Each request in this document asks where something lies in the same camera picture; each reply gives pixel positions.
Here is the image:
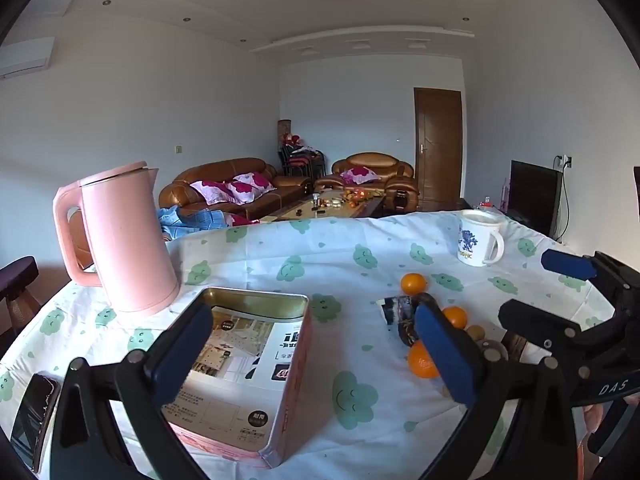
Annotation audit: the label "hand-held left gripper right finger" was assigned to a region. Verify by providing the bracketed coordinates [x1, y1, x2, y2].
[412, 295, 586, 480]

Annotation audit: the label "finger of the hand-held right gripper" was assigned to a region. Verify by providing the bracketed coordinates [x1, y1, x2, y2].
[498, 298, 583, 358]
[541, 248, 640, 313]

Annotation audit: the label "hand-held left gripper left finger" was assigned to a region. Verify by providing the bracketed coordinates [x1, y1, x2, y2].
[50, 302, 216, 480]

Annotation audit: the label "orange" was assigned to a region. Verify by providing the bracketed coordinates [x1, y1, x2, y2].
[401, 272, 427, 297]
[442, 306, 469, 331]
[406, 340, 441, 380]

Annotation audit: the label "pink metal tin box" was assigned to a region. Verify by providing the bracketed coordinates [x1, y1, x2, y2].
[161, 286, 314, 470]

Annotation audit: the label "printed paper leaflet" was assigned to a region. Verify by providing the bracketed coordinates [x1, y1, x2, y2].
[162, 305, 306, 453]

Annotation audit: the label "black television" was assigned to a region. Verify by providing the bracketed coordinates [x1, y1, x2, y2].
[509, 160, 563, 238]

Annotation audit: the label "white mug with blue print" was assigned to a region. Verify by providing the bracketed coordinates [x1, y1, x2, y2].
[456, 209, 506, 267]

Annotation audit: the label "pink electric kettle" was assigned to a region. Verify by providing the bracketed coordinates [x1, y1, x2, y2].
[52, 161, 181, 315]

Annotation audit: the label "cloud printed tablecloth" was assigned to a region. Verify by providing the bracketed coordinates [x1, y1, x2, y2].
[0, 210, 640, 480]

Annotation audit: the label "blue plaid cloth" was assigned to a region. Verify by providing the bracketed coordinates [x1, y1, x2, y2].
[159, 205, 231, 241]

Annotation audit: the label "brown leather chair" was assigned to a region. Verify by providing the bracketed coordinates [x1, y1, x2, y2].
[67, 210, 93, 268]

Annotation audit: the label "black smartphone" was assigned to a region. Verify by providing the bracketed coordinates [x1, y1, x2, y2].
[10, 372, 61, 473]

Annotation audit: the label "floral pink pillow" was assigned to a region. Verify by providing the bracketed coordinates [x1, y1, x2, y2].
[227, 172, 277, 205]
[340, 167, 381, 186]
[190, 180, 241, 206]

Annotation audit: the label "brown wooden door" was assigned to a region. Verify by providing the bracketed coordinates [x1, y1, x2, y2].
[413, 87, 463, 211]

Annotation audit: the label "dark cushioned wooden chair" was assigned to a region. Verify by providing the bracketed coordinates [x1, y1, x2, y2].
[0, 256, 41, 341]

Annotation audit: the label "wooden coffee table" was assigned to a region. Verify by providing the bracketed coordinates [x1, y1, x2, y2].
[260, 190, 386, 221]

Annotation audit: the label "brown leather sofa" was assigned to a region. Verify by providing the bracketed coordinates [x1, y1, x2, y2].
[159, 157, 313, 221]

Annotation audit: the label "brown leather armchair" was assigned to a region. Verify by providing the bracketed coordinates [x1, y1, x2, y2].
[314, 152, 420, 206]

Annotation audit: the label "stacked dark chairs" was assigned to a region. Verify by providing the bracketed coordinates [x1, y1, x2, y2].
[277, 145, 326, 178]

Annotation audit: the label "white air conditioner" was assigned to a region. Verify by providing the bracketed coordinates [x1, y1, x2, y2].
[0, 36, 55, 80]

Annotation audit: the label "black power cable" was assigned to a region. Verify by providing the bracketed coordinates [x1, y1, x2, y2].
[552, 155, 573, 241]

